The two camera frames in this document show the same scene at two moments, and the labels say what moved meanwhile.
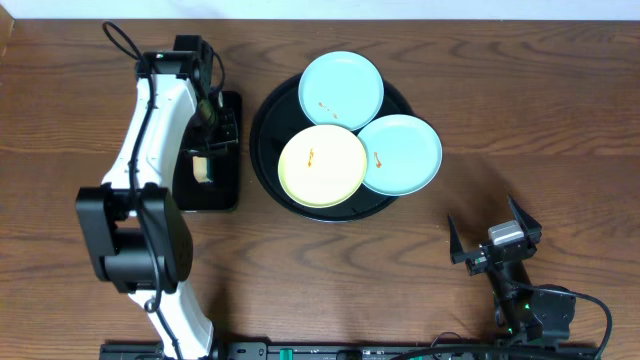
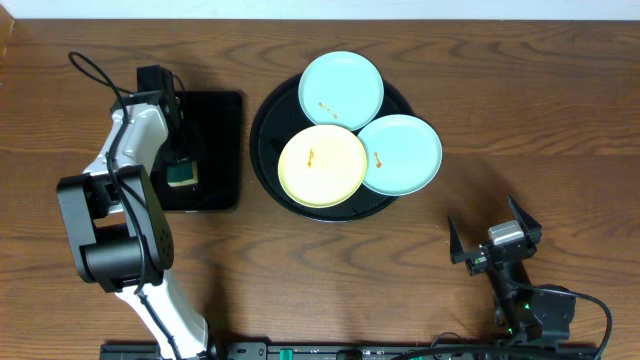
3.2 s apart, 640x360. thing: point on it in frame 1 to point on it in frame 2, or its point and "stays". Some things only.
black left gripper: (211, 148) to (179, 151)
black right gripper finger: (457, 252) stays
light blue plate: (404, 155) stays
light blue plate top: (342, 89) stays
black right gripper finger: (532, 227) stays
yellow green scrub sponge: (201, 169) to (183, 175)
